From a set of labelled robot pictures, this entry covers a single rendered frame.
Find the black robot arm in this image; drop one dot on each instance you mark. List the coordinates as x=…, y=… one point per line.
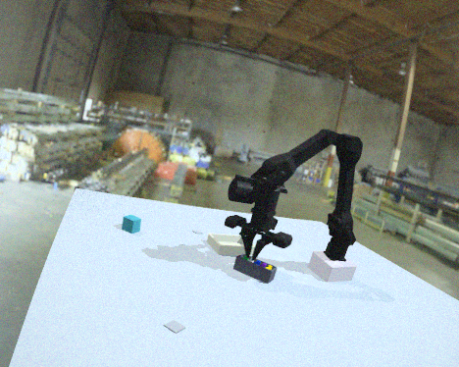
x=279, y=168

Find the small teal cube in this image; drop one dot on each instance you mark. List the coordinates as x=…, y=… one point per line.
x=131, y=224

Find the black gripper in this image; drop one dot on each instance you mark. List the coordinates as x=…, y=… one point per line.
x=260, y=224

